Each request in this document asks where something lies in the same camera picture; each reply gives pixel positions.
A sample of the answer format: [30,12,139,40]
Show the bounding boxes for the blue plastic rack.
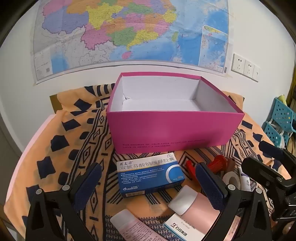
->
[261,97,294,146]

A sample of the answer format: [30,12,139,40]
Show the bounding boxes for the pink sheet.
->
[5,113,56,204]

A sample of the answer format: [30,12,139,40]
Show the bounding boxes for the pink jar with white cap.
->
[168,185,224,234]

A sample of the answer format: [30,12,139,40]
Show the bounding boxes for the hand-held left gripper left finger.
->
[23,162,109,241]

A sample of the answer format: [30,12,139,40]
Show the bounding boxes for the colourful wall map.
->
[30,0,234,85]

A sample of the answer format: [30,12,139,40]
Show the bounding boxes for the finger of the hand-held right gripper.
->
[258,140,296,166]
[241,157,292,193]

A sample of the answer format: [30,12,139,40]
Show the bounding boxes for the pink cardboard box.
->
[106,72,245,154]

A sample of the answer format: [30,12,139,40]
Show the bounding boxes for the pink tube with white cap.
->
[110,209,167,241]

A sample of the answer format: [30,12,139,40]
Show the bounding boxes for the brown wooden back scratcher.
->
[225,159,236,174]

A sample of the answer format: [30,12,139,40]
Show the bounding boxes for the white medicine box blue stripes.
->
[162,213,206,241]

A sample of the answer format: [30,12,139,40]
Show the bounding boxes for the white tape roll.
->
[222,173,241,189]

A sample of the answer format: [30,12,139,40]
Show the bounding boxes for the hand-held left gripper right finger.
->
[195,162,274,241]

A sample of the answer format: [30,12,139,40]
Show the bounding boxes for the small white tube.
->
[238,167,257,192]

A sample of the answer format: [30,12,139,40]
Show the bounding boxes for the orange patterned blanket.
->
[3,85,296,241]

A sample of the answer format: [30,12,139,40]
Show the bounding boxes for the white wall socket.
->
[231,53,246,75]
[243,60,255,78]

